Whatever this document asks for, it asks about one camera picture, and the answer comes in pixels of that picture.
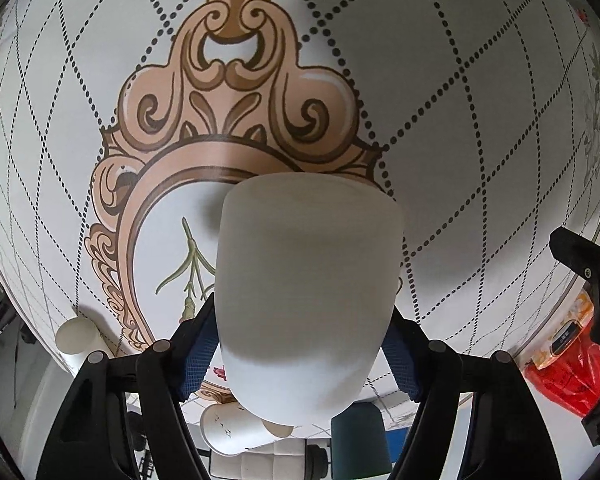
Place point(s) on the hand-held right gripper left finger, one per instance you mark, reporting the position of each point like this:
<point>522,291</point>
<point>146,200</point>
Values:
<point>199,355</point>

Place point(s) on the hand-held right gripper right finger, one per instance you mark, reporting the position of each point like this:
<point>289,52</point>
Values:
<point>401,360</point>

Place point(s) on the large white cup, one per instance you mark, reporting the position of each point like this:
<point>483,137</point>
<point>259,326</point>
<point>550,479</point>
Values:
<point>305,280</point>

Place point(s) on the small white paper cup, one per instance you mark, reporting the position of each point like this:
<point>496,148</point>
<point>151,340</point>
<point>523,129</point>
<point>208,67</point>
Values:
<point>76,335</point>
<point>235,430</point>

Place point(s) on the dark teal cup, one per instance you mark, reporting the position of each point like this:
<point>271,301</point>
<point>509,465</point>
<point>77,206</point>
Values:
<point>357,440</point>

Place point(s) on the red plastic bag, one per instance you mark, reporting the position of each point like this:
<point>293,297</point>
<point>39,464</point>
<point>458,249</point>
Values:
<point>575,377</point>

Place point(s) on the orange snack packet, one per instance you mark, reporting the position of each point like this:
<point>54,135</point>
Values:
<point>581,310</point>

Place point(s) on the black metal stand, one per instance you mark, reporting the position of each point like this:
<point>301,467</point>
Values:
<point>580,255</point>

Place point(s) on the printed white tablecloth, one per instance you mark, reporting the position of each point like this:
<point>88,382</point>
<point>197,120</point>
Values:
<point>430,110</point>

